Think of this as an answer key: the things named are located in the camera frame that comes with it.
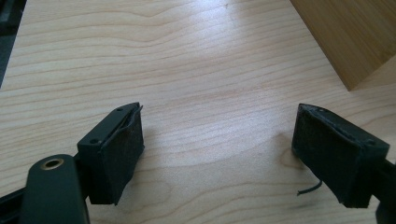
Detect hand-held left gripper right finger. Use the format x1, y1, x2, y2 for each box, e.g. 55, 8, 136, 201
290, 103, 391, 209

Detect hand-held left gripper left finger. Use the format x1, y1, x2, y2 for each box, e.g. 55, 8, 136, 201
76, 102, 146, 206

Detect brown wooden box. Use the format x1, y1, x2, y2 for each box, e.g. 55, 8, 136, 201
289, 0, 396, 92

